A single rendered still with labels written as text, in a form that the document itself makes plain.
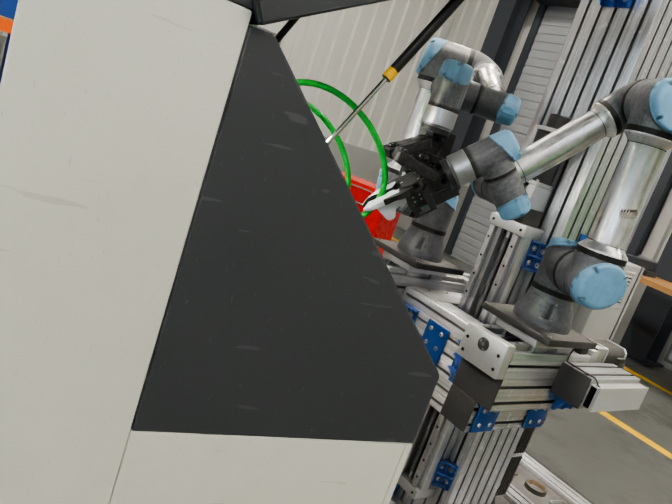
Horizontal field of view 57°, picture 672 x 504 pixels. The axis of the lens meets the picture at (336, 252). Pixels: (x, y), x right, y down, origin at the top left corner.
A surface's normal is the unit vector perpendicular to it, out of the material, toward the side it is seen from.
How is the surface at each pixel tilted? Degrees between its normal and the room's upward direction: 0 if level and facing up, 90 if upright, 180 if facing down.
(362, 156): 90
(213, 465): 90
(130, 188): 90
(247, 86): 90
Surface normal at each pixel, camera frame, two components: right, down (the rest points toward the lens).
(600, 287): 0.04, 0.37
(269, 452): 0.41, 0.33
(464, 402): -0.77, -0.13
